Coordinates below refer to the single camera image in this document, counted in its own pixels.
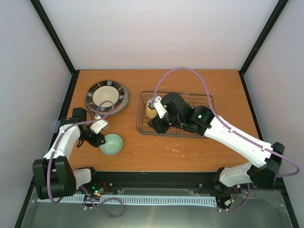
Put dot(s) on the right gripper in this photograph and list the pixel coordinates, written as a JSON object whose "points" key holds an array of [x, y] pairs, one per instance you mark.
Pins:
{"points": [[157, 126]]}

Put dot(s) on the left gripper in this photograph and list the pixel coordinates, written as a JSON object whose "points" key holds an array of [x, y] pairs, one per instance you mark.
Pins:
{"points": [[96, 142]]}

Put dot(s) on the yellow ceramic mug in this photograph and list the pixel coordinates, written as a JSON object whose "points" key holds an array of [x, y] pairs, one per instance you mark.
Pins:
{"points": [[150, 112]]}

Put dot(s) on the light green ceramic bowl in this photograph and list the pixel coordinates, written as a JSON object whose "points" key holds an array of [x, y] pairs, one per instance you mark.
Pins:
{"points": [[113, 144]]}

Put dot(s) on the black wire dish rack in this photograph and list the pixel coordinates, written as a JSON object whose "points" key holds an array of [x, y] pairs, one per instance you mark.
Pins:
{"points": [[192, 111]]}

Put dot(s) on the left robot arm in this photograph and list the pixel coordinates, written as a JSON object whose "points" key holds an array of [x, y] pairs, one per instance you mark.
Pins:
{"points": [[53, 176]]}

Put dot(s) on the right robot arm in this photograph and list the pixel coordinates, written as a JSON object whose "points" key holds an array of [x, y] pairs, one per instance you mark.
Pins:
{"points": [[264, 159]]}

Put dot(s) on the grey speckled plate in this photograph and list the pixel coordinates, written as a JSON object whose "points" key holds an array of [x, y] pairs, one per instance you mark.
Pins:
{"points": [[124, 102]]}

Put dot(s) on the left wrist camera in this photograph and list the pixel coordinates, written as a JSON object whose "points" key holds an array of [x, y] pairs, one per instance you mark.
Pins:
{"points": [[99, 124]]}

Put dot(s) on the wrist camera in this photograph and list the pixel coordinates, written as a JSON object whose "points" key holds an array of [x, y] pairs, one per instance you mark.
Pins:
{"points": [[156, 104], [99, 124]]}

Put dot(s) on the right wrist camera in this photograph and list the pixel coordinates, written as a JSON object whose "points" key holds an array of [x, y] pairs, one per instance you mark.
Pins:
{"points": [[156, 104]]}

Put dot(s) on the black aluminium frame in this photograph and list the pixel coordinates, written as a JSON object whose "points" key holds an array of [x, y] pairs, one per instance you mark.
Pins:
{"points": [[152, 179]]}

